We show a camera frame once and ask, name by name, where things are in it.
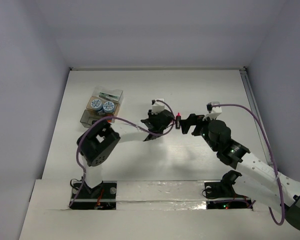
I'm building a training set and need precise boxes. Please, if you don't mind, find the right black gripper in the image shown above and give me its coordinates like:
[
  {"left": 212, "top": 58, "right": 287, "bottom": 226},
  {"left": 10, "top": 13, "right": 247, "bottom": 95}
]
[{"left": 179, "top": 113, "right": 218, "bottom": 152}]

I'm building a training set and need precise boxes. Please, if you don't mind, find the pink tip black highlighter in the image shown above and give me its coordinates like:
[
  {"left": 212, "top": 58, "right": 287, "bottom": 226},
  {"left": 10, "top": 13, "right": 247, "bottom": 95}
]
[{"left": 175, "top": 112, "right": 181, "bottom": 130}]

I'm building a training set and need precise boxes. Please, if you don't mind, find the clear green pen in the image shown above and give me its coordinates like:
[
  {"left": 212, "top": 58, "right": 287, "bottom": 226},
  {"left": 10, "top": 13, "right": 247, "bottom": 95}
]
[{"left": 99, "top": 92, "right": 119, "bottom": 99}]

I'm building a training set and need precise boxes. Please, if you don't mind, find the blue white round jar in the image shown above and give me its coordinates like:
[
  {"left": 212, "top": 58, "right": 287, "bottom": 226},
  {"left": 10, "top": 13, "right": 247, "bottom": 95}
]
[{"left": 90, "top": 98, "right": 103, "bottom": 112}]

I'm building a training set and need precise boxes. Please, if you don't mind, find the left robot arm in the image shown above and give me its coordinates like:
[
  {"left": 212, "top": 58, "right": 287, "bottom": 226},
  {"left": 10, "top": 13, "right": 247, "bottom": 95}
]
[{"left": 76, "top": 109, "right": 175, "bottom": 198}]

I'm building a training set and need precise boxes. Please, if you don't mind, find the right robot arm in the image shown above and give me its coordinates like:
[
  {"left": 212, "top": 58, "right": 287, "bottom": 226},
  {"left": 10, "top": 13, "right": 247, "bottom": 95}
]
[{"left": 178, "top": 113, "right": 300, "bottom": 231}]

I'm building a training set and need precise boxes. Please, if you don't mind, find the clear plastic tray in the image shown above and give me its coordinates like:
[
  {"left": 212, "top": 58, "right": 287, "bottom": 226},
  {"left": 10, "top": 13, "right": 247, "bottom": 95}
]
[{"left": 92, "top": 86, "right": 124, "bottom": 104}]

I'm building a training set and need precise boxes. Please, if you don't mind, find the smoky grey plastic tray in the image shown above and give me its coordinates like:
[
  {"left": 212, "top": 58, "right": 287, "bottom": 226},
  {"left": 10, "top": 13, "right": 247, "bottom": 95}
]
[{"left": 80, "top": 109, "right": 114, "bottom": 128}]

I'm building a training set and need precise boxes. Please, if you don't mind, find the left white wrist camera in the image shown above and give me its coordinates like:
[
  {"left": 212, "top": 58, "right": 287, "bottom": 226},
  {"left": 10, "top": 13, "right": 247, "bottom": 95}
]
[{"left": 151, "top": 98, "right": 165, "bottom": 115}]

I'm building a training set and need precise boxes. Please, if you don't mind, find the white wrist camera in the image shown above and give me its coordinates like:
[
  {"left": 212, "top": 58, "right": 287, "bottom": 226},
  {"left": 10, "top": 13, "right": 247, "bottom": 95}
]
[
  {"left": 203, "top": 101, "right": 222, "bottom": 120},
  {"left": 151, "top": 98, "right": 165, "bottom": 115}
]

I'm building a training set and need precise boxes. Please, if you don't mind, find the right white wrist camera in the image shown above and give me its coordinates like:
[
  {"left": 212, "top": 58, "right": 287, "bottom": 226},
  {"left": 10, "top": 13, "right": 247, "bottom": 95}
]
[{"left": 203, "top": 101, "right": 222, "bottom": 120}]

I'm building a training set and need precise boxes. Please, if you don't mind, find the aluminium side rail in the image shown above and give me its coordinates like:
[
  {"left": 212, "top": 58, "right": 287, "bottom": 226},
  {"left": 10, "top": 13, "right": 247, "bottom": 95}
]
[{"left": 239, "top": 69, "right": 278, "bottom": 168}]

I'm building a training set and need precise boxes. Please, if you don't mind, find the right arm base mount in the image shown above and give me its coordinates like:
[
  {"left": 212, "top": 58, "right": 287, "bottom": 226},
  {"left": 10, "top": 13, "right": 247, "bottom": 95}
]
[{"left": 201, "top": 181, "right": 254, "bottom": 210}]

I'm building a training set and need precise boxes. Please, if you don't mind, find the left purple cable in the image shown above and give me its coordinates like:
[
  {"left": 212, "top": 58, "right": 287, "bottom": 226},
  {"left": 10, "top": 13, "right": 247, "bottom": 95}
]
[{"left": 69, "top": 99, "right": 177, "bottom": 208}]

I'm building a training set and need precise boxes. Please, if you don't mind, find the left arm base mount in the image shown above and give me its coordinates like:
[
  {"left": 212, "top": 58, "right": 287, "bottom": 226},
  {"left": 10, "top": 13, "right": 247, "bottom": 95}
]
[{"left": 69, "top": 178, "right": 117, "bottom": 210}]

